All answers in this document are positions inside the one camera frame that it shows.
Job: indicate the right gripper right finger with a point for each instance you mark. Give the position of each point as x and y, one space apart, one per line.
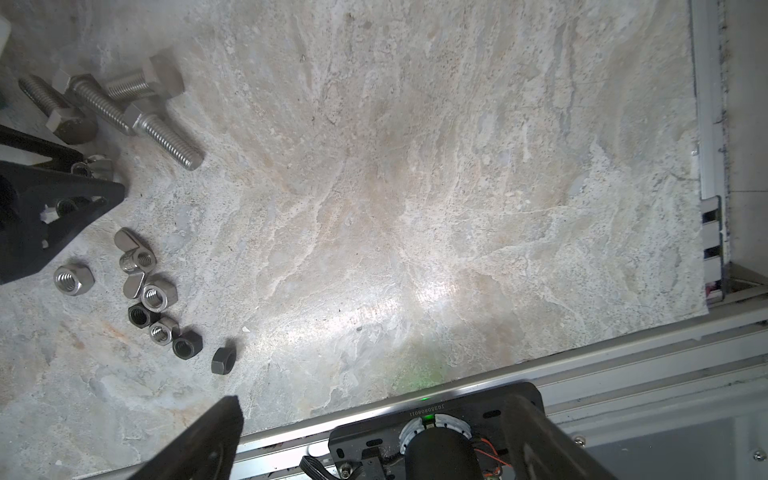
539 449

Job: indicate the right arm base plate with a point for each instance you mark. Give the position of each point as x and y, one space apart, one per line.
459 438

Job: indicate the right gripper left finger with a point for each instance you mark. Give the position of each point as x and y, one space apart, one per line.
205 450

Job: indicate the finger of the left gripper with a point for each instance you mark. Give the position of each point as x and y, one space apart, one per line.
46 205

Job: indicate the black hex nut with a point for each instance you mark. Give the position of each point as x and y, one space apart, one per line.
187 345
223 360
141 317

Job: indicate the silver hex nut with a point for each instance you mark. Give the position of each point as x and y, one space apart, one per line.
163 331
158 294
73 279

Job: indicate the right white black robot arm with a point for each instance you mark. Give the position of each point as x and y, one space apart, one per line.
483 435

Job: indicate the aluminium mounting rail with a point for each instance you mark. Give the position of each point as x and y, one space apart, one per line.
690 372

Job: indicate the silver hex bolt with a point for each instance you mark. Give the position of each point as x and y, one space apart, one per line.
156 77
146 116
67 122
85 89

